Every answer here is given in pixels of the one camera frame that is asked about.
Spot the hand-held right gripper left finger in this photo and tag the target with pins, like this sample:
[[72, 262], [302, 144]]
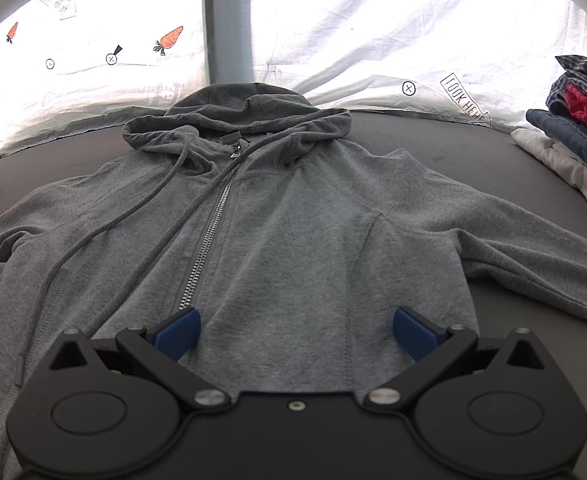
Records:
[[178, 332]]

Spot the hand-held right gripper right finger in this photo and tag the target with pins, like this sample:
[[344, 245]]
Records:
[[416, 332]]

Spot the grey zip hoodie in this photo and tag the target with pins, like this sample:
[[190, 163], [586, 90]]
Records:
[[293, 235]]

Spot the white cloth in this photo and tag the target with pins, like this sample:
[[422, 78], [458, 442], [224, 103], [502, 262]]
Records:
[[561, 162]]

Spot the blue denim jeans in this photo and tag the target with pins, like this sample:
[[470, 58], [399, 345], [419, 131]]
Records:
[[556, 127]]

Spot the plaid shirt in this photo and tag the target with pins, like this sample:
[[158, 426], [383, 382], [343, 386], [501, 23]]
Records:
[[581, 72]]

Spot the white printed curtain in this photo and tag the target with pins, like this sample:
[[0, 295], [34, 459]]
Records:
[[373, 25]]

